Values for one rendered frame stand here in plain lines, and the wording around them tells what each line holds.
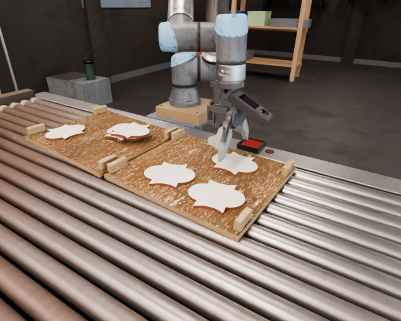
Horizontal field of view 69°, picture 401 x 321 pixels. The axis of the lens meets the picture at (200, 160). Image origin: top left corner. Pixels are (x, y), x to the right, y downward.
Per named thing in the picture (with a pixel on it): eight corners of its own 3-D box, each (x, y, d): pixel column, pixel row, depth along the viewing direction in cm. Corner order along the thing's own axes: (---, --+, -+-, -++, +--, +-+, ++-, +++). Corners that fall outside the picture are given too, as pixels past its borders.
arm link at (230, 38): (245, 13, 72) (251, 13, 64) (243, 60, 77) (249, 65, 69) (213, 14, 72) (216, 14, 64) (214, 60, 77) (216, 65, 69)
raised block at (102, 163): (114, 161, 85) (113, 153, 84) (119, 163, 84) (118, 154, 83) (97, 169, 81) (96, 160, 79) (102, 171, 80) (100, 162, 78)
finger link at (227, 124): (223, 144, 78) (233, 114, 79) (229, 146, 77) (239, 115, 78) (216, 140, 74) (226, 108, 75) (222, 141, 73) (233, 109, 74)
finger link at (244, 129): (235, 132, 91) (226, 114, 84) (252, 135, 88) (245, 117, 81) (231, 140, 90) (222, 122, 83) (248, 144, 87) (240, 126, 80)
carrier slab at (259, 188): (182, 137, 105) (182, 133, 104) (295, 171, 84) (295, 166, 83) (104, 179, 79) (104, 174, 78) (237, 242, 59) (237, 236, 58)
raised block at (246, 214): (245, 214, 64) (246, 204, 63) (253, 218, 63) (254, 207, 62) (232, 229, 60) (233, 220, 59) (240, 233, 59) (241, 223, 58)
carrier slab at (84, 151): (107, 113, 126) (107, 109, 125) (181, 137, 105) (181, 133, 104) (25, 140, 101) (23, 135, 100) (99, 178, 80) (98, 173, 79)
